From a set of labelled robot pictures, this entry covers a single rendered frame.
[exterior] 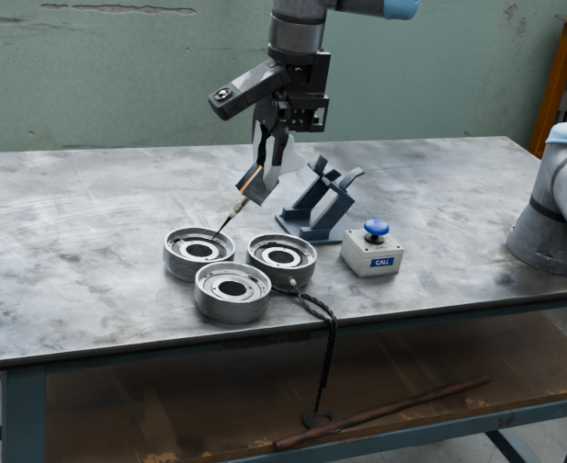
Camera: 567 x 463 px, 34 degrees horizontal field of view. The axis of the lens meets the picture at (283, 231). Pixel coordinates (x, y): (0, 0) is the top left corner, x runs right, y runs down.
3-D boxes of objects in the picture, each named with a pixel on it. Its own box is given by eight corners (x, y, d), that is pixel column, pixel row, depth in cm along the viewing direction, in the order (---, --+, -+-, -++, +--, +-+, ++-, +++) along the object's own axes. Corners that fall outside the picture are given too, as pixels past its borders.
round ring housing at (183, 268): (147, 267, 135) (149, 242, 133) (189, 242, 143) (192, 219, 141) (205, 294, 130) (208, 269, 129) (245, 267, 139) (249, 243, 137)
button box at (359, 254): (359, 277, 141) (365, 250, 139) (339, 254, 146) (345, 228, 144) (404, 273, 144) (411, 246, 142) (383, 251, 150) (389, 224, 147)
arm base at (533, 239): (557, 228, 167) (572, 179, 162) (613, 271, 155) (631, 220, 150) (489, 233, 161) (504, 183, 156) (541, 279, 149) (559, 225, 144)
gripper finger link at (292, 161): (305, 195, 135) (312, 135, 132) (268, 197, 133) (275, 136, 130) (297, 188, 138) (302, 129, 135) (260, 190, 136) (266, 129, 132)
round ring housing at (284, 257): (234, 257, 141) (238, 234, 139) (298, 254, 145) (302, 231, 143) (256, 294, 132) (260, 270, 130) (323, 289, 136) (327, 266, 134)
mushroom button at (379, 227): (366, 258, 141) (372, 230, 139) (354, 245, 145) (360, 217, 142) (389, 255, 143) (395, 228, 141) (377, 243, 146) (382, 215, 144)
